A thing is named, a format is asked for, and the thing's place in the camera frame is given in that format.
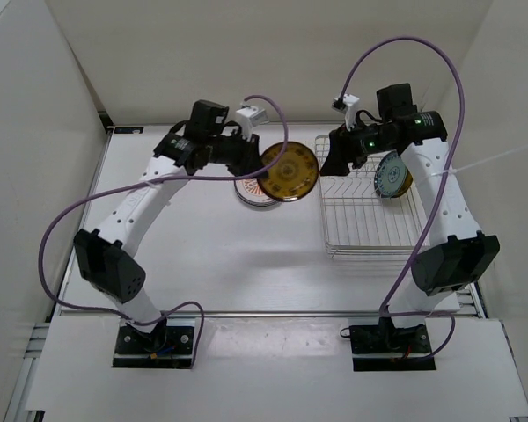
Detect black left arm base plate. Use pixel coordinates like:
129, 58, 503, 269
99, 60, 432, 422
112, 318, 195, 369

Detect white zip tie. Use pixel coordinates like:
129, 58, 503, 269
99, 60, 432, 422
430, 144, 528, 177

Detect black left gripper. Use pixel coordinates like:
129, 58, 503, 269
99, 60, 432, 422
204, 127, 268, 178

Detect yellow patterned plate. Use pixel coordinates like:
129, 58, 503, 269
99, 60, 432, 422
257, 141, 319, 202

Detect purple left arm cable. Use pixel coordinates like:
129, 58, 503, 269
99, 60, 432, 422
39, 94, 290, 368

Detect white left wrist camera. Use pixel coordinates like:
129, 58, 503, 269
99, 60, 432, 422
235, 105, 269, 140

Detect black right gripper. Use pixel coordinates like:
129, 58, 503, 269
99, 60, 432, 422
319, 117, 396, 177

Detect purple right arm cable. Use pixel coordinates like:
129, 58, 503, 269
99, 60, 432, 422
341, 37, 466, 362

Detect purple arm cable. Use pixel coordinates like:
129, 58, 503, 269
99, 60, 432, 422
341, 37, 466, 362
39, 94, 290, 368

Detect black XDOF label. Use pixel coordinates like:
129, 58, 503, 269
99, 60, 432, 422
114, 127, 144, 135

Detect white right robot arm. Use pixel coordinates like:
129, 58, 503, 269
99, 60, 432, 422
320, 84, 500, 354

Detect yellow brown rear plate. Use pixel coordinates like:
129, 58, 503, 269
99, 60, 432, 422
393, 171, 413, 198

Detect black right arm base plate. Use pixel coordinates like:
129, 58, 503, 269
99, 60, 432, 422
340, 324, 436, 373

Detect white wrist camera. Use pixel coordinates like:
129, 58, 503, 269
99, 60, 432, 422
332, 94, 360, 130
235, 105, 269, 140

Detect silver wire dish rack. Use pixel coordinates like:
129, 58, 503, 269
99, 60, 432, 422
317, 153, 426, 260

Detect teal blue patterned plate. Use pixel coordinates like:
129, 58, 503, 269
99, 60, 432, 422
374, 151, 408, 199

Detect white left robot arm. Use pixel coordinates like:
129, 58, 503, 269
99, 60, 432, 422
74, 100, 268, 353

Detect white plate orange sunburst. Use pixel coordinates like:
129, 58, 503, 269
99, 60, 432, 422
234, 178, 278, 204

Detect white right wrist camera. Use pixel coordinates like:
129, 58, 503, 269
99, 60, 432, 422
332, 94, 360, 130

